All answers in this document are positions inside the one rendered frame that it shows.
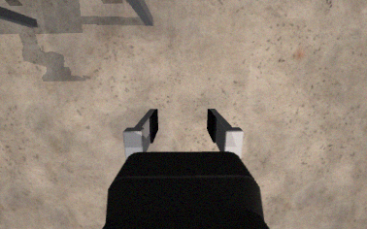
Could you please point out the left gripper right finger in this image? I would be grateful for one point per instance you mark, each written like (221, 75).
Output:
(233, 142)

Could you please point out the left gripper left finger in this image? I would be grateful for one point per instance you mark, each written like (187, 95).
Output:
(134, 142)

